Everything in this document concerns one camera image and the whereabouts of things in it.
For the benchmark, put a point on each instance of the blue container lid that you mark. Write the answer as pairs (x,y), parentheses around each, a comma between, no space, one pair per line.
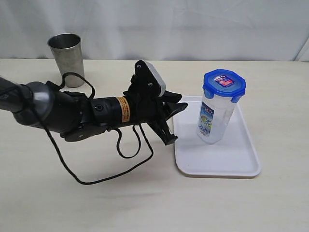
(224,83)

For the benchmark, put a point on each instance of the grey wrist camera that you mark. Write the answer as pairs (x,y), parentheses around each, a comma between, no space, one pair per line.
(158,78)

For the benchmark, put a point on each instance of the stainless steel cup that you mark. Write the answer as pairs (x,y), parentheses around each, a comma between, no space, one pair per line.
(67,51)

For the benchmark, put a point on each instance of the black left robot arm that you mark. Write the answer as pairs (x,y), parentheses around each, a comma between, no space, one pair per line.
(76,116)

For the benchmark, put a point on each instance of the clear plastic container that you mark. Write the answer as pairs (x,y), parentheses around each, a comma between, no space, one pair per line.
(214,115)

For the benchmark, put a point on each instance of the white backdrop curtain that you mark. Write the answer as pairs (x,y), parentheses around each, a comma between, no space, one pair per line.
(276,30)

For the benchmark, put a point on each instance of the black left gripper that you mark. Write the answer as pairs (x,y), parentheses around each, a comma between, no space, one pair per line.
(148,107)

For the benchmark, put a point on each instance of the white plastic tray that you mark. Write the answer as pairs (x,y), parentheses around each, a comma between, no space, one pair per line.
(232,157)

